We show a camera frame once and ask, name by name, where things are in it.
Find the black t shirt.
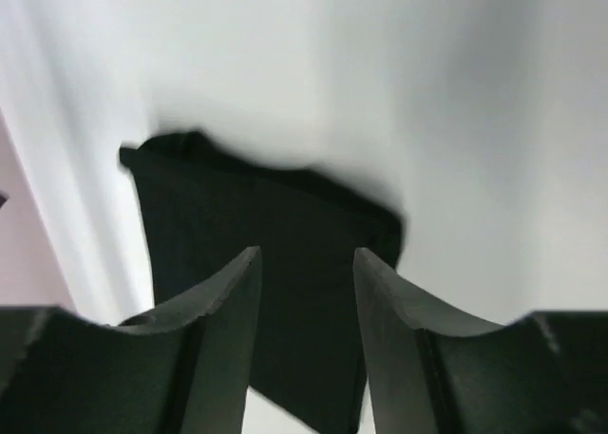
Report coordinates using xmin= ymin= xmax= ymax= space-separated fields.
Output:
xmin=119 ymin=131 xmax=403 ymax=433

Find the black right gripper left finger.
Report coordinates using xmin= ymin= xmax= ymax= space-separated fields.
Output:
xmin=1 ymin=247 xmax=262 ymax=434

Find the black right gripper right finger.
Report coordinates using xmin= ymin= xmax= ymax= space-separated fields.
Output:
xmin=353 ymin=248 xmax=607 ymax=433

